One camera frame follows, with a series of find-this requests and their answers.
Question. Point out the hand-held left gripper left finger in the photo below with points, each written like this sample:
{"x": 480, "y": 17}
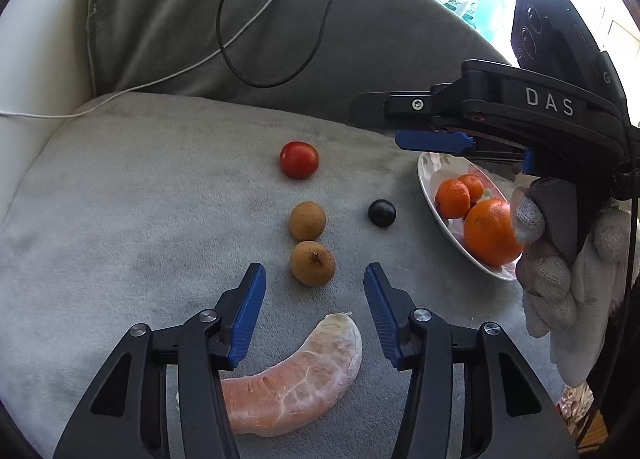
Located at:
{"x": 247, "y": 309}

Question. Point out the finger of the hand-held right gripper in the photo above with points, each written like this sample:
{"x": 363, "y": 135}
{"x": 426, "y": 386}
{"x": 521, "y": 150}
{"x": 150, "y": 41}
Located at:
{"x": 400, "y": 106}
{"x": 430, "y": 140}

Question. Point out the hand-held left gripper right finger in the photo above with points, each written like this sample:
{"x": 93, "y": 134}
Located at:
{"x": 382, "y": 309}

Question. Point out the white floral plate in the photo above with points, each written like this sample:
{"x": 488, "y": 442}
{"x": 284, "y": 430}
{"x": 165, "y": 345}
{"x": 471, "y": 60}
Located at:
{"x": 430, "y": 174}

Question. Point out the small mandarin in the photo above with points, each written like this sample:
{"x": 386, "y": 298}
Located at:
{"x": 452, "y": 198}
{"x": 475, "y": 185}

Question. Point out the brown longan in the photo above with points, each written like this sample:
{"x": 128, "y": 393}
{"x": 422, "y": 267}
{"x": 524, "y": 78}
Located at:
{"x": 312, "y": 263}
{"x": 307, "y": 221}

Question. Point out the dark purple grape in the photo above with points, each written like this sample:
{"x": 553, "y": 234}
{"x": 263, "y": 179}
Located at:
{"x": 382, "y": 212}

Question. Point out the peeled pomelo segment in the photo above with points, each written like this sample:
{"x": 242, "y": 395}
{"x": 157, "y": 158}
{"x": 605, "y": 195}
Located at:
{"x": 310, "y": 379}

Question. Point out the large orange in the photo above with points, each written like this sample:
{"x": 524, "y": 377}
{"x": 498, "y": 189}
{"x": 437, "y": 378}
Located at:
{"x": 490, "y": 234}

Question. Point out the red cherry tomato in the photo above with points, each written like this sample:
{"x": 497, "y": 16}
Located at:
{"x": 299, "y": 159}

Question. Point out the person's right hand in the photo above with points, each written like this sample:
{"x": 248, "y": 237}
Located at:
{"x": 550, "y": 284}

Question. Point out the blue detergent bottle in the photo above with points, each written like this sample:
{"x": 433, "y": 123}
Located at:
{"x": 487, "y": 14}

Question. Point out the grey fleece blanket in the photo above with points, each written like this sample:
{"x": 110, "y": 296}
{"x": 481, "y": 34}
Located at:
{"x": 150, "y": 189}

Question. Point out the white board panel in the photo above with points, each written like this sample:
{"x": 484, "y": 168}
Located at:
{"x": 30, "y": 64}

